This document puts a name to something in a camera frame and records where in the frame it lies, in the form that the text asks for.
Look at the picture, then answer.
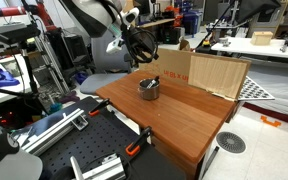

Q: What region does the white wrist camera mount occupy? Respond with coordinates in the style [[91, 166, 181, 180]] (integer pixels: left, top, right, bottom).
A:
[[105, 35, 126, 55]]

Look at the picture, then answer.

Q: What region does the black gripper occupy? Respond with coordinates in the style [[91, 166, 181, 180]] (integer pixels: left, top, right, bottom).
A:
[[129, 28, 158, 64]]

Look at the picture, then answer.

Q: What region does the grey metal table leg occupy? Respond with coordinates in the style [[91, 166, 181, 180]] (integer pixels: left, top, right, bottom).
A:
[[202, 145, 220, 179]]

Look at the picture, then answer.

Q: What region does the beige equipment rack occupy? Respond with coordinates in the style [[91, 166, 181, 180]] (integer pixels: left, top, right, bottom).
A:
[[247, 1, 288, 38]]

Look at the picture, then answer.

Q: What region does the black and white calibration board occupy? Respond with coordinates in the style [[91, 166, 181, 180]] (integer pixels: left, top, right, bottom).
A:
[[237, 75, 276, 102]]

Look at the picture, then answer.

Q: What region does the orange floor bracket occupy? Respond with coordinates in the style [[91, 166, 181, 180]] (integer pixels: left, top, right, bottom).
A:
[[260, 115, 282, 128]]

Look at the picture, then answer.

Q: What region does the black clamp with orange handle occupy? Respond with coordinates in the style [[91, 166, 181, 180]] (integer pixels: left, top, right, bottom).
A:
[[125, 125, 153, 157], [88, 98, 111, 117]]

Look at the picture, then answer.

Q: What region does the black perforated breadboard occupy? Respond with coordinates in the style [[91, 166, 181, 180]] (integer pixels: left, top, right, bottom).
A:
[[15, 95, 187, 180]]

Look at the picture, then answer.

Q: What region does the white work table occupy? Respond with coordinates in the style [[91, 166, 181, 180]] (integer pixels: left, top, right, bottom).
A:
[[210, 35, 288, 61]]

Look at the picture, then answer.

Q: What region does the grey tape roll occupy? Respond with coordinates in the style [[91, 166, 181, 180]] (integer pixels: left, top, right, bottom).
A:
[[218, 36, 231, 47]]

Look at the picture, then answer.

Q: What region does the black photo softbox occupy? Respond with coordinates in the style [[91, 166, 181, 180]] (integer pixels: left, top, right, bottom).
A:
[[233, 0, 282, 24]]

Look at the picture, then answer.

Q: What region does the thick aluminium profile rail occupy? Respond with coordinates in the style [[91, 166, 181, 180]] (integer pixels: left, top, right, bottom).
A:
[[69, 154, 127, 180]]

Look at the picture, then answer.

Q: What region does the black marker with white end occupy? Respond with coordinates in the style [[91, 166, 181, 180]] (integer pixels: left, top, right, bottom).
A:
[[146, 75, 160, 90]]

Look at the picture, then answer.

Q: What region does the round metal floor drain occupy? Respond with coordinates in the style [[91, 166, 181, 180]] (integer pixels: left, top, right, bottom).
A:
[[215, 131, 247, 154]]

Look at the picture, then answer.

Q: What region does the small steel pot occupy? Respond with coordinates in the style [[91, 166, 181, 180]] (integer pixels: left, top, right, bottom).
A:
[[137, 78, 161, 101]]

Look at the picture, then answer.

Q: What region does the brown cardboard board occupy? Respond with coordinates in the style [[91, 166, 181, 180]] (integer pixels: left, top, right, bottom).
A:
[[138, 47, 252, 102]]

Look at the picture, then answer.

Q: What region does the aluminium rail with black plate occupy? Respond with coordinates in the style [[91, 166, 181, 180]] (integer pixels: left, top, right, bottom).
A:
[[12, 108, 89, 156]]

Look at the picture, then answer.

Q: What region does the yellow emergency stop button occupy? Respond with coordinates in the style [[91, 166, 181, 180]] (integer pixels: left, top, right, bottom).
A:
[[201, 38, 212, 48]]

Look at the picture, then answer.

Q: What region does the red cylinder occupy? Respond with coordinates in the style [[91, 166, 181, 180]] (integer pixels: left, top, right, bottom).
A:
[[0, 5, 28, 18]]

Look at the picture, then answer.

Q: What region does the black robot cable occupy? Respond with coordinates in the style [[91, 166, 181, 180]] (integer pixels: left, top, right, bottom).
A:
[[117, 0, 160, 65]]

